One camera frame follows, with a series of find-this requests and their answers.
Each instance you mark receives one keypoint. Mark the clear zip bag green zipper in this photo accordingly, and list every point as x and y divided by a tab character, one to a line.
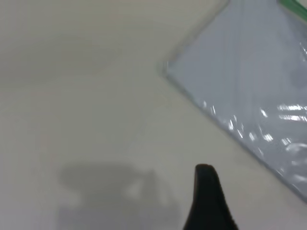
244	79

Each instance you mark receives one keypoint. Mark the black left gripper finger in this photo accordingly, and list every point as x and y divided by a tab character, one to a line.
208	201

